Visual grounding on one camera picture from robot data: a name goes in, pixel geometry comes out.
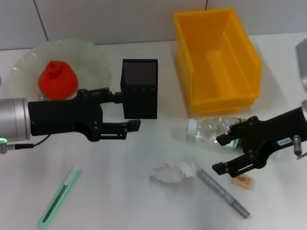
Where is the clear bottle with green label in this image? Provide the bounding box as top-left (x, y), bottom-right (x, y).
top-left (186, 116), bottom-right (250, 151)

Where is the white paper ball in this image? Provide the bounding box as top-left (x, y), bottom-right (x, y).
top-left (148, 159), bottom-right (198, 184)

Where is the pale green glass fruit plate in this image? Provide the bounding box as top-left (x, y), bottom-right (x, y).
top-left (8, 38), bottom-right (113, 101)

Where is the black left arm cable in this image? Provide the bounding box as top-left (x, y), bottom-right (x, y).
top-left (7, 135), bottom-right (51, 150)

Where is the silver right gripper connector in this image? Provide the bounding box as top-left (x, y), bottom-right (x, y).
top-left (294, 135), bottom-right (303, 155)

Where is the yellow plastic bin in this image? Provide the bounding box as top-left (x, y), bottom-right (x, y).
top-left (173, 7), bottom-right (262, 115)

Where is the grey marker pen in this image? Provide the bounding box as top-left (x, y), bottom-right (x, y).
top-left (196, 168), bottom-right (251, 219)

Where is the green utility knife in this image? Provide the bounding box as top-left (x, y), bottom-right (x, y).
top-left (37, 163), bottom-right (83, 230)

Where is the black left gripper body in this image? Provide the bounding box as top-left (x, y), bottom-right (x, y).
top-left (28, 89), bottom-right (104, 142)

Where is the beige eraser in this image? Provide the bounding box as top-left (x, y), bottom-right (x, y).
top-left (230, 174), bottom-right (254, 190)

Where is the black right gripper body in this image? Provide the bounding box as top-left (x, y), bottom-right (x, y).
top-left (229, 105), bottom-right (307, 169)

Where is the black mesh pen holder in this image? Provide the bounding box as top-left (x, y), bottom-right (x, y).
top-left (119, 58), bottom-right (158, 120)

